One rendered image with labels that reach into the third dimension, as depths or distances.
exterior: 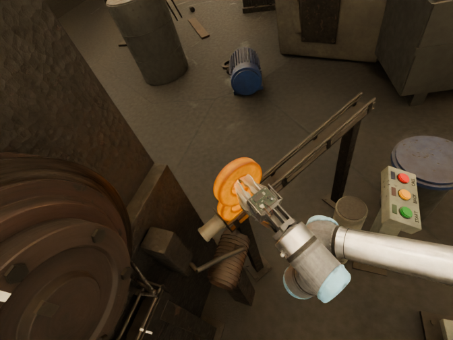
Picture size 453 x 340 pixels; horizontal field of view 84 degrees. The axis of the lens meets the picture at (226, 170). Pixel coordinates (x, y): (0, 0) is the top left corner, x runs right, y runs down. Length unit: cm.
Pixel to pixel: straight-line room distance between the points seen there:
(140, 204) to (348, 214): 79
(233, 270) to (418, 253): 61
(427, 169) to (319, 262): 95
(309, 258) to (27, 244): 51
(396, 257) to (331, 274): 18
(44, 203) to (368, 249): 70
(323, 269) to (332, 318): 91
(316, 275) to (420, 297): 106
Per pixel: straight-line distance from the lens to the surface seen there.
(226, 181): 68
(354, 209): 115
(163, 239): 85
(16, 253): 43
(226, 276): 104
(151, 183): 90
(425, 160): 150
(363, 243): 76
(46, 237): 44
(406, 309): 161
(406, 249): 74
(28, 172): 50
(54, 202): 49
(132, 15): 300
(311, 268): 63
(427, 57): 225
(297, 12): 288
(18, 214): 47
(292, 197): 177
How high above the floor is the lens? 150
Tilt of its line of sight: 49 degrees down
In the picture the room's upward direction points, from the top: 19 degrees counter-clockwise
